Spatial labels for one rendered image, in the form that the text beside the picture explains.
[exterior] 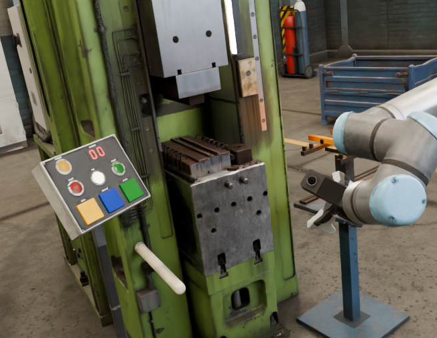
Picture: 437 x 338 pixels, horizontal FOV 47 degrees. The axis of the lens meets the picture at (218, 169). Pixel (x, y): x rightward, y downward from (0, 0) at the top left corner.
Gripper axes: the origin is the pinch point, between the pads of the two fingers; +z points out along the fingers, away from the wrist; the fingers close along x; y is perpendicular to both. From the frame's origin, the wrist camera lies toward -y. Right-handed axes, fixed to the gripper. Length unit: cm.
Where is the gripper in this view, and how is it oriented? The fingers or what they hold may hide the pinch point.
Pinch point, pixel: (319, 198)
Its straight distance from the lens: 126.3
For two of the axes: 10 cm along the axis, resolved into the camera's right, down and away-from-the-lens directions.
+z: -1.5, 0.7, 9.9
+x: 4.8, -8.7, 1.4
